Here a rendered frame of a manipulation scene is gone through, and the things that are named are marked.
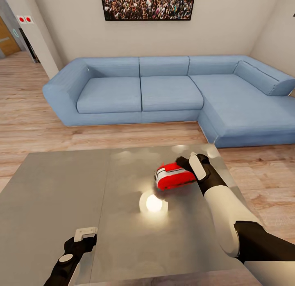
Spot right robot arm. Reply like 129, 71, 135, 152
177, 152, 295, 286

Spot radio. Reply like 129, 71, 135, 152
154, 163, 197, 190

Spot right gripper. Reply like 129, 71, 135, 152
177, 156, 194, 173

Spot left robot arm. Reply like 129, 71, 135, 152
44, 227, 98, 286

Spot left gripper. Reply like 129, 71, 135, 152
65, 234, 97, 255

